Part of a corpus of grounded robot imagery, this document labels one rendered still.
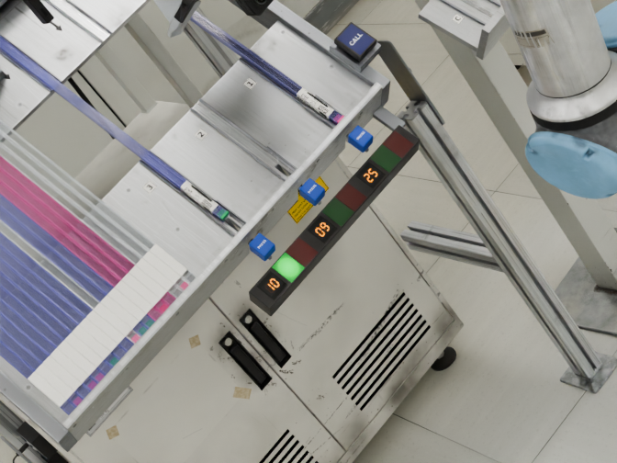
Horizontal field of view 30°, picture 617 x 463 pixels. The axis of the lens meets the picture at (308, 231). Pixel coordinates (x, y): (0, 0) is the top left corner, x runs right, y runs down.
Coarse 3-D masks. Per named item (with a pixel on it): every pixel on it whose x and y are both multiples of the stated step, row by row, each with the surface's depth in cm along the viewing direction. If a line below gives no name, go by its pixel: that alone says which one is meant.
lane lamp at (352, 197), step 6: (348, 186) 166; (342, 192) 166; (348, 192) 166; (354, 192) 166; (360, 192) 166; (342, 198) 165; (348, 198) 165; (354, 198) 165; (360, 198) 165; (348, 204) 165; (354, 204) 165; (360, 204) 165; (354, 210) 164
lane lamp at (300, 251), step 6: (300, 240) 163; (294, 246) 162; (300, 246) 162; (306, 246) 162; (288, 252) 162; (294, 252) 162; (300, 252) 162; (306, 252) 162; (312, 252) 162; (318, 252) 162; (294, 258) 162; (300, 258) 162; (306, 258) 162; (312, 258) 162; (306, 264) 161
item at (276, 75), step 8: (192, 16) 175; (200, 16) 175; (200, 24) 174; (208, 24) 174; (208, 32) 174; (216, 32) 173; (224, 32) 173; (224, 40) 173; (232, 40) 173; (232, 48) 173; (240, 48) 172; (248, 56) 172; (256, 56) 172; (256, 64) 171; (264, 64) 171; (264, 72) 171; (272, 72) 171; (280, 72) 171; (280, 80) 170; (288, 80) 170; (288, 88) 170; (296, 88) 169; (336, 112) 168; (336, 120) 167
